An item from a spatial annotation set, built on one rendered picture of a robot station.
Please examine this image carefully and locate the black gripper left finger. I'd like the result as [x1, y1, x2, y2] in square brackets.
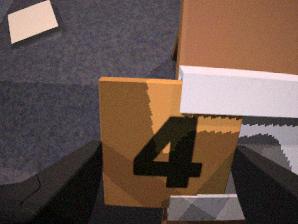
[0, 140, 104, 224]

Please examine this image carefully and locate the beige flat square tile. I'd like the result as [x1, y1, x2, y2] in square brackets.
[8, 0, 60, 48]

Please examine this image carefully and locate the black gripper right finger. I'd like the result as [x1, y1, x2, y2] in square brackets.
[231, 145, 298, 224]

